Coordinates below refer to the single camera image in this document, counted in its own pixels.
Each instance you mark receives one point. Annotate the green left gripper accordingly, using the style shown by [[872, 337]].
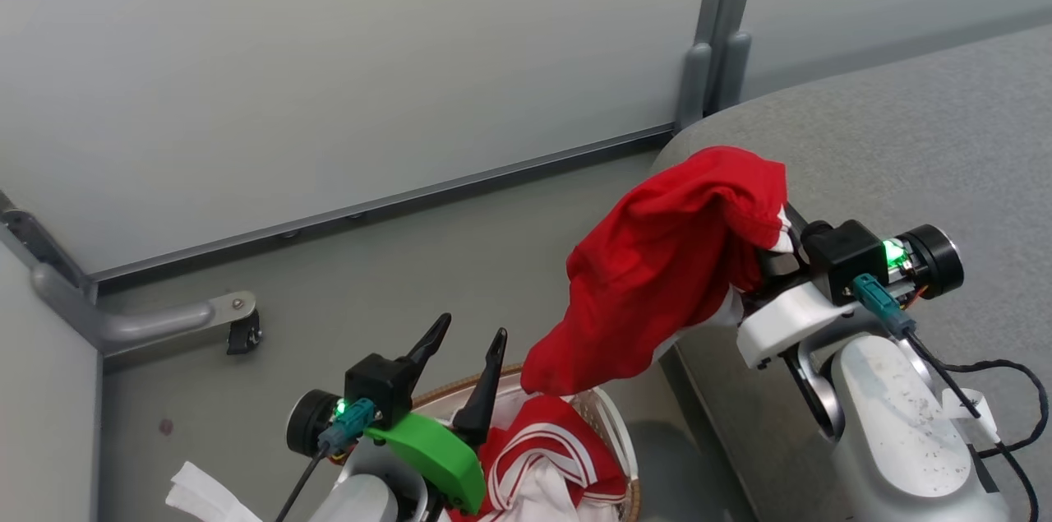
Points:
[[448, 456]]

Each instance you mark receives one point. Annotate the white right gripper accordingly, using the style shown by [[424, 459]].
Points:
[[789, 316]]

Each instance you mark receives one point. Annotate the plain red garment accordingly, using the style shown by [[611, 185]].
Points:
[[657, 267]]

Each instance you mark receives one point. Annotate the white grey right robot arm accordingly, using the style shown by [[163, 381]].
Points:
[[892, 423]]

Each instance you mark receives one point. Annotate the wicker laundry basket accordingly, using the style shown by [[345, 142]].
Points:
[[612, 423]]

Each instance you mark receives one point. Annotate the red garment with white stripes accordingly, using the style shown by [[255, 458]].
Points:
[[567, 440]]

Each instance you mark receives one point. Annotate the grey fabric sofa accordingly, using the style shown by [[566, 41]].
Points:
[[904, 144]]

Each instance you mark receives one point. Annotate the grey partition posts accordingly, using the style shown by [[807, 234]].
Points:
[[715, 53]]

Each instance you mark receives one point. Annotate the black caster wheel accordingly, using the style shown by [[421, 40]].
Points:
[[244, 334]]

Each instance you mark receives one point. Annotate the white paper tag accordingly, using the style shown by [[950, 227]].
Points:
[[205, 497]]

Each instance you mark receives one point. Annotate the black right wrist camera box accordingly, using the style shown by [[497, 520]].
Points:
[[842, 255]]

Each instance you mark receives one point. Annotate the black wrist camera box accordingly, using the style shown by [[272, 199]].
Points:
[[842, 255], [378, 382]]

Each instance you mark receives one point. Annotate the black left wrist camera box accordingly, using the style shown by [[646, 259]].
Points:
[[378, 382]]

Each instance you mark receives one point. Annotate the grey partition bottom rail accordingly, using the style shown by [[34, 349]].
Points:
[[394, 205]]

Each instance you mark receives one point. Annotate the grey partition foot bracket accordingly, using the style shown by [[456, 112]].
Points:
[[140, 325]]

